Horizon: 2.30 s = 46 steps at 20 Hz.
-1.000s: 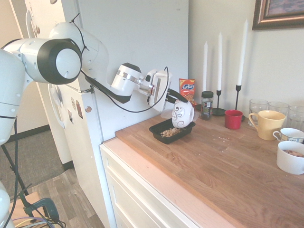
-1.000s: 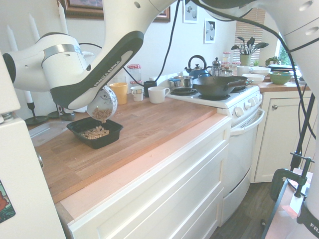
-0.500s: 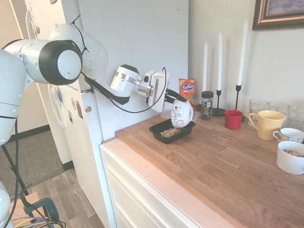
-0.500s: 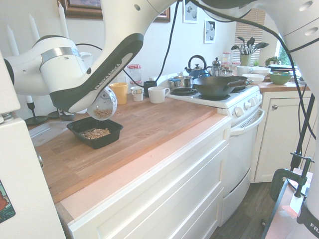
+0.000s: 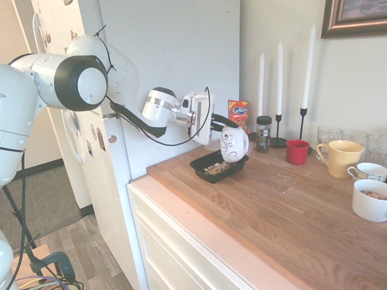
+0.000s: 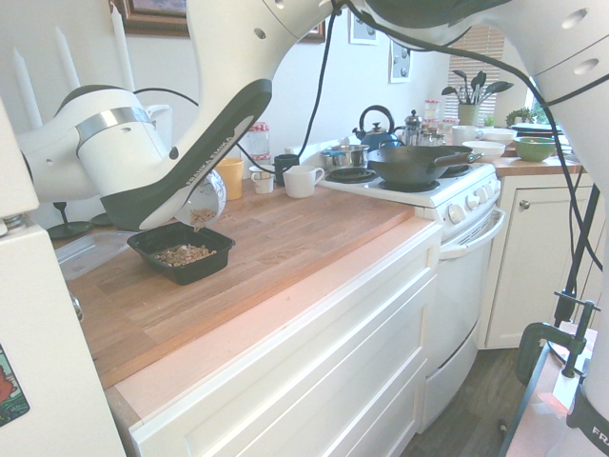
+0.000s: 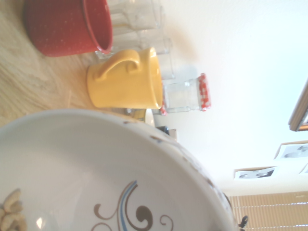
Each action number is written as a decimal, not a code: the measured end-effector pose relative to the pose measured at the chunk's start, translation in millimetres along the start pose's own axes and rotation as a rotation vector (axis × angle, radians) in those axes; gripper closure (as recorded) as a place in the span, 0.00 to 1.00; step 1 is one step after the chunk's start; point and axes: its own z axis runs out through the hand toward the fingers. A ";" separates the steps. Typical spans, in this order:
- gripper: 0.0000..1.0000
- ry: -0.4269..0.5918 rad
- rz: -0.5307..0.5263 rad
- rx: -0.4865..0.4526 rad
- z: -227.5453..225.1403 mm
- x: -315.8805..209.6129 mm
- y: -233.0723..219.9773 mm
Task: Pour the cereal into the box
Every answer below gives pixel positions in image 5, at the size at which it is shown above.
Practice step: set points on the white refrigerator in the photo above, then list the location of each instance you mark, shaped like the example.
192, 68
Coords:
169, 45

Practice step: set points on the dark green screw clamp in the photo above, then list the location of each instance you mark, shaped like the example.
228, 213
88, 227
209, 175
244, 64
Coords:
60, 259

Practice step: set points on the spice jar with black lid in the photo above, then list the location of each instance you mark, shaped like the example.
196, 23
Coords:
263, 136

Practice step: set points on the round cereal pieces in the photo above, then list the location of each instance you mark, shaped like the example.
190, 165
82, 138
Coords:
216, 169

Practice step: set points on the black candle holder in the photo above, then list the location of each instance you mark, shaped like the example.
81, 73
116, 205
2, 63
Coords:
302, 124
278, 141

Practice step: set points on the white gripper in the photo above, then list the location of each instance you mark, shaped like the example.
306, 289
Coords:
204, 117

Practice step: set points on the red mug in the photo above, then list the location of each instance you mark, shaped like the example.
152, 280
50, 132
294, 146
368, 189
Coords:
297, 152

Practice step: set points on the small photo fridge magnet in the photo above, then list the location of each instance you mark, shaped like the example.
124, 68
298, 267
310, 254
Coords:
89, 148
100, 139

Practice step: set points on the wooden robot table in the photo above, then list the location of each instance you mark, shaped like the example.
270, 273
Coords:
39, 252

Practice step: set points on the clear drinking glass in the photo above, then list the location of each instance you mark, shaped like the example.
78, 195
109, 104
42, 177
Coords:
355, 136
378, 148
328, 136

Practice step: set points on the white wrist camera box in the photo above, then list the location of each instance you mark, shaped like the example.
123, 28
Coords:
187, 104

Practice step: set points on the black plastic food container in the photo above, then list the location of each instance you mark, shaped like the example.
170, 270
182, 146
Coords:
217, 178

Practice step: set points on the white drawer cabinet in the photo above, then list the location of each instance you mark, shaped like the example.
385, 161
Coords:
169, 241

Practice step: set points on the yellow mug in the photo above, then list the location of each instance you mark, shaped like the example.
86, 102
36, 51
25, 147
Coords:
343, 160

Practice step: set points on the small patterned white cup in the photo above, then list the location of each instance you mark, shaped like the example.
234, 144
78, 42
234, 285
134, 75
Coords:
372, 173

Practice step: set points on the black camera stand pole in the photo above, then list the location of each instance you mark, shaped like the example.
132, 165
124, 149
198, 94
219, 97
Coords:
18, 222

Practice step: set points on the framed picture dark wood frame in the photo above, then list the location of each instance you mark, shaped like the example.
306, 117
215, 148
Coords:
332, 18

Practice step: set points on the orange snack bag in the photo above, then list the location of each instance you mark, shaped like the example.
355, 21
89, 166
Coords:
239, 113

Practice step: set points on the white bowl with swirl pattern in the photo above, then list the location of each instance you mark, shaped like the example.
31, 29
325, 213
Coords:
234, 145

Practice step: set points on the medium white taper candle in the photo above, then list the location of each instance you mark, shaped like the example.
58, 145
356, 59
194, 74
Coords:
280, 78

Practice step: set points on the tall white taper candle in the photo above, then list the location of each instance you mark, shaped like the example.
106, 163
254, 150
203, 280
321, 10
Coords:
308, 66

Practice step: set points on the short white taper candle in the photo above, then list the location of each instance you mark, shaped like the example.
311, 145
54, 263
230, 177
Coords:
261, 84

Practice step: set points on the large plain white mug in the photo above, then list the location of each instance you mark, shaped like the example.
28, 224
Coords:
369, 208

